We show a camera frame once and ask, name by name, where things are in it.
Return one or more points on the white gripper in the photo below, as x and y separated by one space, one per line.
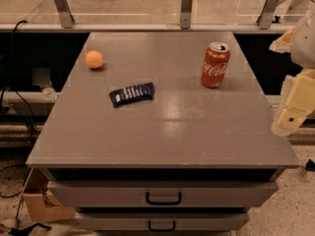
305 44

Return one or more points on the red coke can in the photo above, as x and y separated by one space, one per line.
215 64

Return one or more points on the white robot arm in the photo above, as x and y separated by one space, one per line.
298 100

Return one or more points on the dark blue snack bag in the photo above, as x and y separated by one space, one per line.
132 94

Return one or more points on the orange fruit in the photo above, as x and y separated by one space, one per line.
94 59

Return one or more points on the grey upper drawer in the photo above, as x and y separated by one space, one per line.
161 193

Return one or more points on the grey drawer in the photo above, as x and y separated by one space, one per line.
161 193
162 222

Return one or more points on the clear plastic water bottle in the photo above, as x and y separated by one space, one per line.
49 93

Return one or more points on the grey lower drawer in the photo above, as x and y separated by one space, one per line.
162 222

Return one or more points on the cardboard box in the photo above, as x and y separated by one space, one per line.
41 203

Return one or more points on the right metal railing post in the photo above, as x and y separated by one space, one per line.
265 19

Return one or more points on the metal railing post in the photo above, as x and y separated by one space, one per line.
65 16
265 19
185 14

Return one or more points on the middle metal railing post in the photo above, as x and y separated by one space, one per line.
185 14

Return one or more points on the left metal railing post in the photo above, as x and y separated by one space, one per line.
65 16

